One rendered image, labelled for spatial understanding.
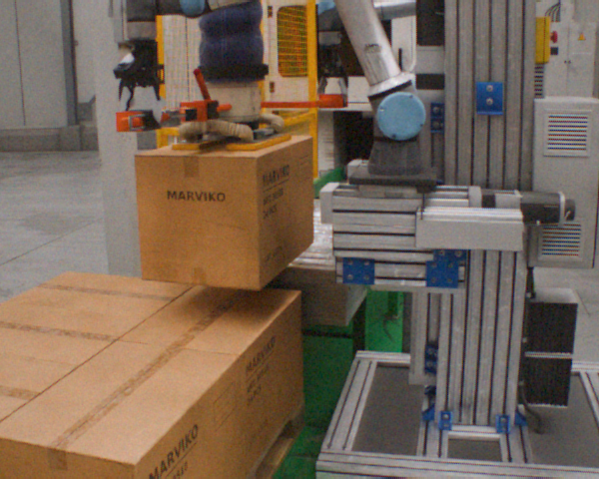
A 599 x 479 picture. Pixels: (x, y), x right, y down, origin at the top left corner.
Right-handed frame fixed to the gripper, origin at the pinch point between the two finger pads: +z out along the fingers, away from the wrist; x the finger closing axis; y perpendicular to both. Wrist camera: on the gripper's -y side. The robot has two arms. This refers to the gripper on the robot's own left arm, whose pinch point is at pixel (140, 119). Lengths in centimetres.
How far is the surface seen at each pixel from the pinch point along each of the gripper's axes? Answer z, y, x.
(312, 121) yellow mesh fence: 22, 306, 46
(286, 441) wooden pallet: 117, 57, -18
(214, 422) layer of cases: 77, -6, -21
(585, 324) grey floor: 116, 210, -132
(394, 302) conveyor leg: 110, 200, -31
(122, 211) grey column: 57, 147, 100
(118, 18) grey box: -39, 141, 94
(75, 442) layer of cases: 66, -43, -4
